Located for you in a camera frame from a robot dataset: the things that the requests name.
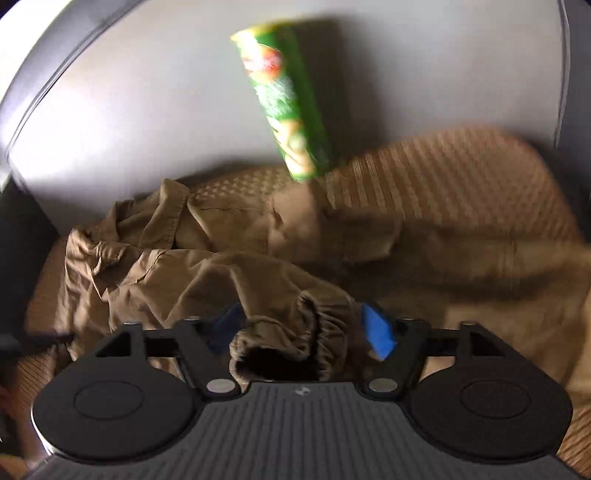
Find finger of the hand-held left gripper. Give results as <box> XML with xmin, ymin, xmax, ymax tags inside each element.
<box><xmin>0</xmin><ymin>329</ymin><xmax>75</xmax><ymax>360</ymax></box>

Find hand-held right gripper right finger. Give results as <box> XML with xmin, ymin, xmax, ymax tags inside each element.
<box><xmin>360</xmin><ymin>302</ymin><xmax>509</xmax><ymax>397</ymax></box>

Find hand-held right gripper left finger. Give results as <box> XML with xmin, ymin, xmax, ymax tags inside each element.
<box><xmin>95</xmin><ymin>302</ymin><xmax>244</xmax><ymax>398</ymax></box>

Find brown pants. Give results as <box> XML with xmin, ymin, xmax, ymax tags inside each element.
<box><xmin>60</xmin><ymin>178</ymin><xmax>591</xmax><ymax>393</ymax></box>

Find brown woven mat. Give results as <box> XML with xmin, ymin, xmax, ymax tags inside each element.
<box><xmin>23</xmin><ymin>124</ymin><xmax>591</xmax><ymax>462</ymax></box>

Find dark grey leather sofa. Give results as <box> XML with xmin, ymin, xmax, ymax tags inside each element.
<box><xmin>0</xmin><ymin>0</ymin><xmax>591</xmax><ymax>324</ymax></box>

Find green chips can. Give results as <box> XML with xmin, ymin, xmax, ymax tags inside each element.
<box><xmin>230</xmin><ymin>21</ymin><xmax>334</xmax><ymax>184</ymax></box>

